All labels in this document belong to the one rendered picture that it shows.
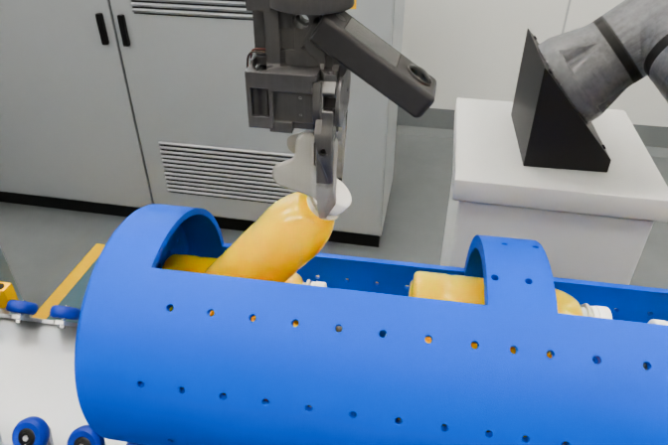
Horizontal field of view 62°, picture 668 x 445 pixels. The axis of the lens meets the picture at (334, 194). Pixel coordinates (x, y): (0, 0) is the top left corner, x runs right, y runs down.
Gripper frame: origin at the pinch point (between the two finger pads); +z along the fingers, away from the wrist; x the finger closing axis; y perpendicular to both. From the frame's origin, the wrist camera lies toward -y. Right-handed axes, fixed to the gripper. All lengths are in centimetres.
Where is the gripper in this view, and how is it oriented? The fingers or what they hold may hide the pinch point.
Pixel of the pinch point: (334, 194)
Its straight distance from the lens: 55.9
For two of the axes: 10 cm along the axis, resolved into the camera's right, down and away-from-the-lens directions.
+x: -1.6, 5.4, -8.2
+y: -9.9, -1.0, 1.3
